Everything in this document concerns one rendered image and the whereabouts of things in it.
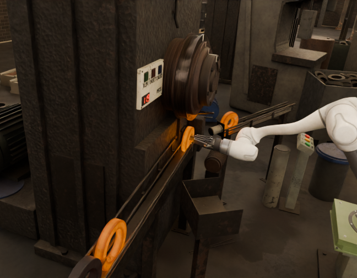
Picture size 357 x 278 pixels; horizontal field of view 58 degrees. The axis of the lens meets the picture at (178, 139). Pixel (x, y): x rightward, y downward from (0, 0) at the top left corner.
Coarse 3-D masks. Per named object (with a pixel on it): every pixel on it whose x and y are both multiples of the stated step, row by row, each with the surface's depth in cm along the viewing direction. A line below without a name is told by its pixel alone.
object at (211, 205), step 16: (192, 192) 162; (208, 192) 164; (192, 208) 143; (208, 208) 158; (224, 208) 159; (192, 224) 144; (208, 224) 138; (224, 224) 141; (208, 240) 160; (192, 272) 173
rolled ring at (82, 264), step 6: (84, 258) 104; (90, 258) 104; (96, 258) 107; (78, 264) 101; (84, 264) 101; (90, 264) 103; (96, 264) 107; (72, 270) 99; (78, 270) 99; (84, 270) 100; (90, 270) 110; (96, 270) 109; (72, 276) 98; (78, 276) 98; (90, 276) 111; (96, 276) 110
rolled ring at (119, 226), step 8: (112, 224) 116; (120, 224) 120; (104, 232) 113; (112, 232) 115; (120, 232) 125; (104, 240) 112; (120, 240) 126; (96, 248) 111; (104, 248) 111; (112, 248) 125; (120, 248) 125; (96, 256) 112; (104, 256) 112; (112, 256) 122; (104, 264) 114
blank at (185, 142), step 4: (188, 128) 191; (192, 128) 193; (184, 132) 189; (188, 132) 188; (192, 132) 196; (184, 136) 188; (188, 136) 188; (184, 140) 188; (188, 140) 191; (184, 144) 188; (188, 144) 197; (184, 148) 190
